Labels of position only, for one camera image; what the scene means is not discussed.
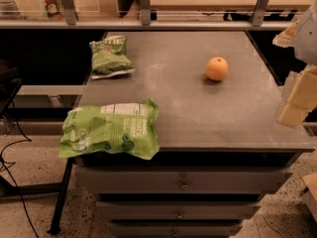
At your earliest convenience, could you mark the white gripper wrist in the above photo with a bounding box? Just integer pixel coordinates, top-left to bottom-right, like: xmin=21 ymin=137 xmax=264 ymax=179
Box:
xmin=272 ymin=1 xmax=317 ymax=127

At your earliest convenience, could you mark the orange fruit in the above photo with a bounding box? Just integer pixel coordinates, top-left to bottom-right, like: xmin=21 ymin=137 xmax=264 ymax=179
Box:
xmin=205 ymin=57 xmax=229 ymax=81

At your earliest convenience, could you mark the grey drawer cabinet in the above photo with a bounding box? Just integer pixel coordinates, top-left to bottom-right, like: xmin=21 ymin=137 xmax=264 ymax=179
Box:
xmin=79 ymin=32 xmax=313 ymax=238

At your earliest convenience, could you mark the cardboard box at right edge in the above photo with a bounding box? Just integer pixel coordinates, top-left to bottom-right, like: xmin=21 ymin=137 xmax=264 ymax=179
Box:
xmin=302 ymin=174 xmax=317 ymax=222

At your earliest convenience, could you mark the large green snack bag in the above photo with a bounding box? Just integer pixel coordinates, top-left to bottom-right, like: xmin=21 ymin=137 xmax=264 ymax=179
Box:
xmin=58 ymin=99 xmax=159 ymax=160

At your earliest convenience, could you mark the small green chip bag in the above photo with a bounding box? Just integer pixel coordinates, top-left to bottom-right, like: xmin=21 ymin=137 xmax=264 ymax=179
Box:
xmin=89 ymin=36 xmax=135 ymax=79

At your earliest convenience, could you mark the black equipment at left edge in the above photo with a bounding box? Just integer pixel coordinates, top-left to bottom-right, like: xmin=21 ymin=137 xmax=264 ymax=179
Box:
xmin=0 ymin=59 xmax=22 ymax=117

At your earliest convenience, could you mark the black table leg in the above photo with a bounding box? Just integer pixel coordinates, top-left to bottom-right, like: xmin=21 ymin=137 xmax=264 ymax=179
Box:
xmin=48 ymin=159 xmax=73 ymax=235

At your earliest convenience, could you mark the metal shelf rail frame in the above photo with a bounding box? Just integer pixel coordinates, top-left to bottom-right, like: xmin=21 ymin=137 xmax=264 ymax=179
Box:
xmin=0 ymin=0 xmax=317 ymax=31

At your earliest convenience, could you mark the black cable on floor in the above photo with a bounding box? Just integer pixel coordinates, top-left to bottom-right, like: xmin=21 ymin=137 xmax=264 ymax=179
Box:
xmin=0 ymin=99 xmax=41 ymax=238

